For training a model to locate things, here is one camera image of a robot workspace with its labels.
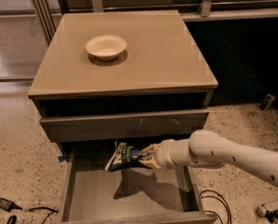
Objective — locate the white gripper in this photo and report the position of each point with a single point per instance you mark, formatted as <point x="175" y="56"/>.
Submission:
<point x="163" y="155"/>

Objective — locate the blue chip bag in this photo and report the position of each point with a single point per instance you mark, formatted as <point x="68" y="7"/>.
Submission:
<point x="125" y="156"/>

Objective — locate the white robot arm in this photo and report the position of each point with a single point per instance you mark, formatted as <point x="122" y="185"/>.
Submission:
<point x="207" y="149"/>

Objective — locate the grey top drawer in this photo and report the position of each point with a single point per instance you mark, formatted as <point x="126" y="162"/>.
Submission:
<point x="102" y="127"/>

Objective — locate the grey drawer cabinet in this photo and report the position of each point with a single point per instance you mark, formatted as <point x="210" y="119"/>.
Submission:
<point x="162" y="69"/>

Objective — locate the open grey middle drawer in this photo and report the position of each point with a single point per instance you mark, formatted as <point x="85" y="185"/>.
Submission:
<point x="131" y="196"/>

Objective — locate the blue tape piece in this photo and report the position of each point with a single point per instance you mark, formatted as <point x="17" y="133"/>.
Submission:
<point x="61" y="158"/>

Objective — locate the white paper bowl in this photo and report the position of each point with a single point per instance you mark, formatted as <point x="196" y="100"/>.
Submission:
<point x="106" y="47"/>

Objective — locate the white power strip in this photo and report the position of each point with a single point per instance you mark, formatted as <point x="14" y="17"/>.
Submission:
<point x="267" y="208"/>

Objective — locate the black power adapter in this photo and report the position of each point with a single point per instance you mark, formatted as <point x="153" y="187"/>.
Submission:
<point x="8" y="205"/>

